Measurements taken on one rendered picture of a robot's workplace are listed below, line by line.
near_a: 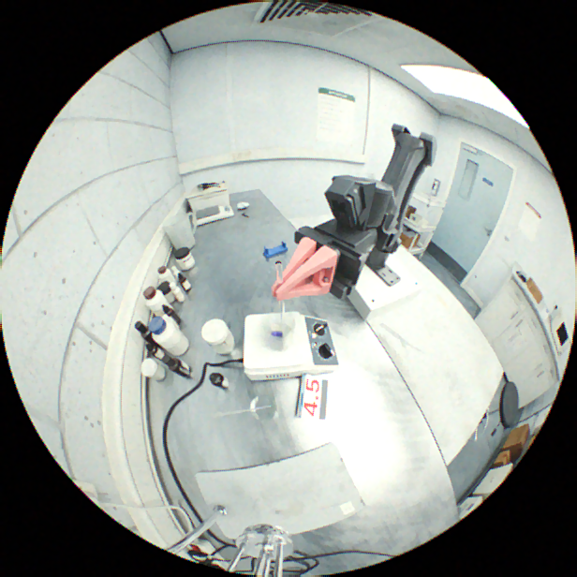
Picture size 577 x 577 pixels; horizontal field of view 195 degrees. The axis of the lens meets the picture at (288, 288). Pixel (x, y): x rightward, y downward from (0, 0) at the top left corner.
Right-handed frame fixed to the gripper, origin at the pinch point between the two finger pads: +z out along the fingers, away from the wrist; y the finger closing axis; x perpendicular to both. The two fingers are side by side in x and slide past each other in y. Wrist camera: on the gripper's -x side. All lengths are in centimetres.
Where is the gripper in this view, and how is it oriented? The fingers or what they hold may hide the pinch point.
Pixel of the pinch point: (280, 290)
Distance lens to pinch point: 18.9
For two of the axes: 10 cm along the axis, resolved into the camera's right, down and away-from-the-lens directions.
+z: -7.4, 5.1, -4.5
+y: 6.8, 5.4, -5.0
